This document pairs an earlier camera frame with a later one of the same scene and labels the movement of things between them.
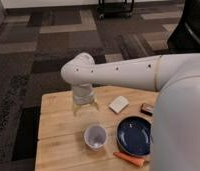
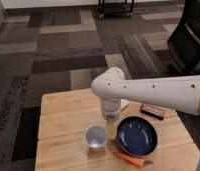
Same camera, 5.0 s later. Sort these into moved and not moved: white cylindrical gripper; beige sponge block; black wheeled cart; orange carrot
Moved: white cylindrical gripper
Not moved: orange carrot; black wheeled cart; beige sponge block
